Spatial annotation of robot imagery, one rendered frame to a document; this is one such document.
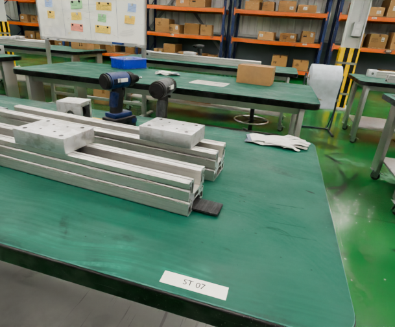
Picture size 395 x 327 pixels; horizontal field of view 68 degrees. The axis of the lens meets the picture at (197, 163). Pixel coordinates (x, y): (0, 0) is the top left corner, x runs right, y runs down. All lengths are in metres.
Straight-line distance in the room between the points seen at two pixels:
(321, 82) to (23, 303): 3.83
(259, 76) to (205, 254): 2.24
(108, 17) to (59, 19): 0.69
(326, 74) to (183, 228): 3.76
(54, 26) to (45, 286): 3.63
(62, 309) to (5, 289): 0.25
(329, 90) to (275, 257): 3.78
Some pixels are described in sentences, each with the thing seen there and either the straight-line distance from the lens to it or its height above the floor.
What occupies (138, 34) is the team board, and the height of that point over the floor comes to 1.09.
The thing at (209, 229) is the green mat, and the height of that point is 0.78.
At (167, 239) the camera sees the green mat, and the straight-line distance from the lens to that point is 0.60.
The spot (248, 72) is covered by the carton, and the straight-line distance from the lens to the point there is 2.70.
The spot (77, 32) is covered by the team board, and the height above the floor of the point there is 1.06.
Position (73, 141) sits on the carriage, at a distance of 0.79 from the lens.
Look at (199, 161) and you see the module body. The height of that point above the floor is 0.83.
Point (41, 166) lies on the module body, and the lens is 0.86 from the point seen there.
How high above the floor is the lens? 1.15
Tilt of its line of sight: 24 degrees down
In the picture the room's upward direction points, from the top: 4 degrees clockwise
